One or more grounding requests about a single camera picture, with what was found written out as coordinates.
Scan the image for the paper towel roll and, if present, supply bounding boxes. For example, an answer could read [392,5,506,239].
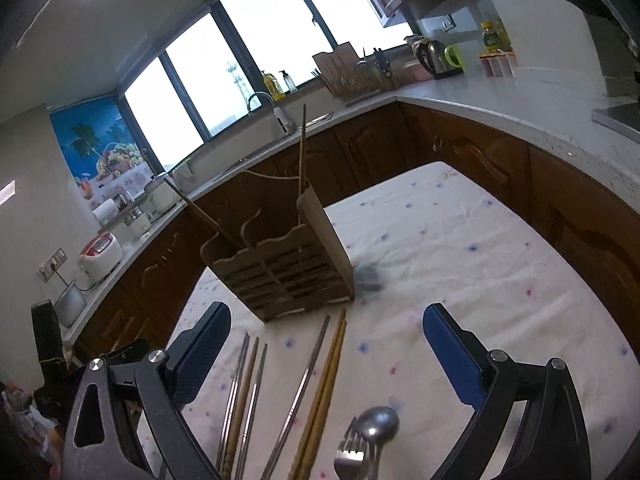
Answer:
[94,200,118,231]

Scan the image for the wooden cutting board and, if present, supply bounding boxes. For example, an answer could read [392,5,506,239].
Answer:
[312,42,362,86]

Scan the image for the green cup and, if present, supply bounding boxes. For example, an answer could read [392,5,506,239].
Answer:
[445,44,467,75]

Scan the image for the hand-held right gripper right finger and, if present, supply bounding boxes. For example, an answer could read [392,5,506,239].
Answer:
[422,303,592,480]

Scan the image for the pink plastic container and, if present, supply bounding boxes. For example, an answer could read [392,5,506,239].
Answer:
[402,60,433,82]

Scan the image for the spice jar rack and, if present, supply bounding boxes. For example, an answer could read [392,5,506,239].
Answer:
[478,50,518,78]

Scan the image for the steel cooktop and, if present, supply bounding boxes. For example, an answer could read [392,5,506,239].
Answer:
[592,105,640,142]

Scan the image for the grey dish cloth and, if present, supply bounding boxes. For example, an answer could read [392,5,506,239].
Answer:
[172,160,196,187]

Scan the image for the yellow cooking oil bottle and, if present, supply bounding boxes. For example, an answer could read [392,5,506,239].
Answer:
[480,21,510,55]

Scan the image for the large kitchen window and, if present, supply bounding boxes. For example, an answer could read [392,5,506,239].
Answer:
[117,0,416,171]

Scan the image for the wall socket strip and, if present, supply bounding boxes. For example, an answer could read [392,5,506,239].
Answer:
[39,247,68,281]

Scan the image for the steel kitchen sink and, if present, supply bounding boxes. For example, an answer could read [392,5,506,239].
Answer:
[220,114,334,167]

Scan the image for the metal spoon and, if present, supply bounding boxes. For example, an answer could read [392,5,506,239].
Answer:
[355,406,400,480]

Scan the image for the metal fork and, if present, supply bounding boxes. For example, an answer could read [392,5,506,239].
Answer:
[334,417,368,480]

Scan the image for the small white kitchen appliance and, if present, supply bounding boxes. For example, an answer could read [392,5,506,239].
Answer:
[120,200,151,241]

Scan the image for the white floral tablecloth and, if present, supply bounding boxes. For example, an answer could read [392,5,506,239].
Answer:
[95,161,636,480]

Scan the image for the white and red rice cooker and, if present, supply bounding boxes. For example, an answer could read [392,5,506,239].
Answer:
[79,232,123,281]

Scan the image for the wooden knife block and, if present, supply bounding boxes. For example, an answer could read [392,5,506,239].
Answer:
[372,47,396,91]

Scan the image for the brown wooden base cabinets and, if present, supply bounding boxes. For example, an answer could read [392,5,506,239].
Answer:
[65,100,640,396]

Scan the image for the metal pot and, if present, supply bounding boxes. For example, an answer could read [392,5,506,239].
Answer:
[52,282,87,328]

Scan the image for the steel electric kettle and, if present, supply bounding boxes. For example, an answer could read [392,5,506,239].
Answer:
[412,39,463,80]

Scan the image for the chrome kitchen faucet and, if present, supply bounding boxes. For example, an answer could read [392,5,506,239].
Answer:
[247,92,296,136]

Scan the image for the white kitchen countertop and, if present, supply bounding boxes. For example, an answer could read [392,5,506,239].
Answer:
[62,67,640,341]

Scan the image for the tropical fruit wall poster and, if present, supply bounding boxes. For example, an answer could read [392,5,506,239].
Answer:
[50,97,151,211]

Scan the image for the white cooker with lid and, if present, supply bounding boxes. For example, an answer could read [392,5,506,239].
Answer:
[145,172,181,216]

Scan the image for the wooden utensil holder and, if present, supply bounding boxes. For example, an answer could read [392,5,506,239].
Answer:
[200,169,357,322]

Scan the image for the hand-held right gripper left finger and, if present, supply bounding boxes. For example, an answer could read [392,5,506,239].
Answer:
[62,301,232,480]

